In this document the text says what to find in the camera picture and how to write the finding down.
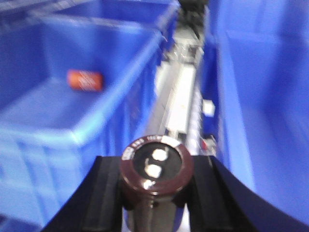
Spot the dark red cylindrical capacitor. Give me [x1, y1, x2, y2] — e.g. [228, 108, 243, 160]
[120, 134, 194, 232]

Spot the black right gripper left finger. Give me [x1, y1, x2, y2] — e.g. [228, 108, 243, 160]
[42, 156, 123, 232]

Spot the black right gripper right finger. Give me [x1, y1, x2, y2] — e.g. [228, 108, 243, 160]
[181, 156, 306, 232]

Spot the blue bin centre lower shelf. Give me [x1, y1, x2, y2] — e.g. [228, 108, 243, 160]
[0, 14, 165, 228]

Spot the roller track rail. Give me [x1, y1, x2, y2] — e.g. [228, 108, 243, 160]
[143, 29, 202, 155]

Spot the blue bin far right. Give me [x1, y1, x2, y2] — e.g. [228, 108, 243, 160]
[204, 0, 309, 224]

